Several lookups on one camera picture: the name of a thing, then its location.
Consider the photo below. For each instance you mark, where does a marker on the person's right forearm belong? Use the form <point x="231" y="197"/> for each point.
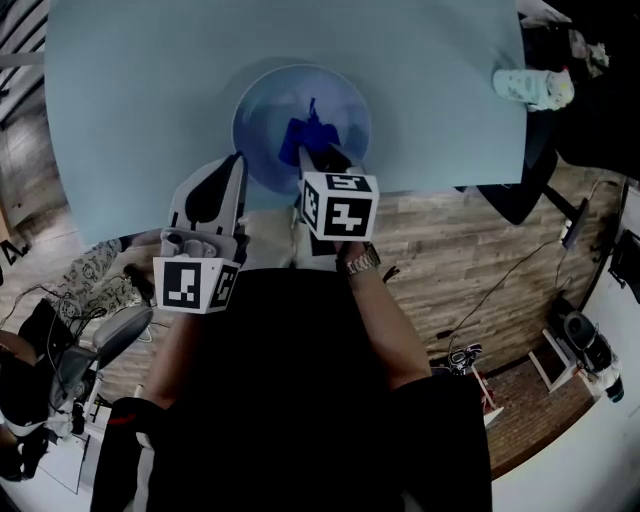
<point x="390" y="325"/>

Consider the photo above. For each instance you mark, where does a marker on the black grey device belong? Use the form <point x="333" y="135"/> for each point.
<point x="582" y="330"/>

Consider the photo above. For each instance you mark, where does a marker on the small plush toy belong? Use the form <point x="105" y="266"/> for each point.
<point x="525" y="87"/>

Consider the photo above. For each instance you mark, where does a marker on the white stool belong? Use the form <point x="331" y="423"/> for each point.
<point x="545" y="367"/>

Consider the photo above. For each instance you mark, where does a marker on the black bag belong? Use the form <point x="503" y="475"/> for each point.
<point x="627" y="265"/>

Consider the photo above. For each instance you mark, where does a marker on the white power strip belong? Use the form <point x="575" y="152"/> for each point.
<point x="567" y="230"/>

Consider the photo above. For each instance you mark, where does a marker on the blue cloth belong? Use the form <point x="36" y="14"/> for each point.
<point x="300" y="135"/>

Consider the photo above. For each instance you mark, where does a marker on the person's black shirt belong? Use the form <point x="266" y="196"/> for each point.
<point x="300" y="400"/>

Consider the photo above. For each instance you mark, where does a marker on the grey office chair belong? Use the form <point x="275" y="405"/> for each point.
<point x="122" y="325"/>

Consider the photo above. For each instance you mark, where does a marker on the pale blue big plate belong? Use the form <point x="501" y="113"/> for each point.
<point x="270" y="110"/>

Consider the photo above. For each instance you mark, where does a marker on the black office chair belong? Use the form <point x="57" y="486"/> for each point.
<point x="590" y="130"/>

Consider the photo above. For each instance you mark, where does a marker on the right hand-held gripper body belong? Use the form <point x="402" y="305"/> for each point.
<point x="347" y="215"/>

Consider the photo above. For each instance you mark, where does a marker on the person's left forearm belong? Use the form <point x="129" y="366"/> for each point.
<point x="172" y="360"/>

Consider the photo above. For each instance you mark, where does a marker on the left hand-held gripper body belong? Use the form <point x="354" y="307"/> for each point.
<point x="180" y="287"/>

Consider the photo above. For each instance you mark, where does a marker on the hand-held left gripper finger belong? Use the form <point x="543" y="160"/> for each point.
<point x="181" y="202"/>
<point x="237" y="200"/>

